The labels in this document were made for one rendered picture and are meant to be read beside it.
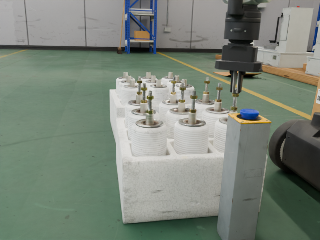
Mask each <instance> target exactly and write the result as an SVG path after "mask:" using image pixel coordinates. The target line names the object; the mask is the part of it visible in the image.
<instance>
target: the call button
mask: <svg viewBox="0 0 320 240"><path fill-rule="evenodd" d="M240 114H241V116H242V117H243V118H245V119H256V118H257V116H259V112H258V111H257V110H254V109H241V110H240Z"/></svg>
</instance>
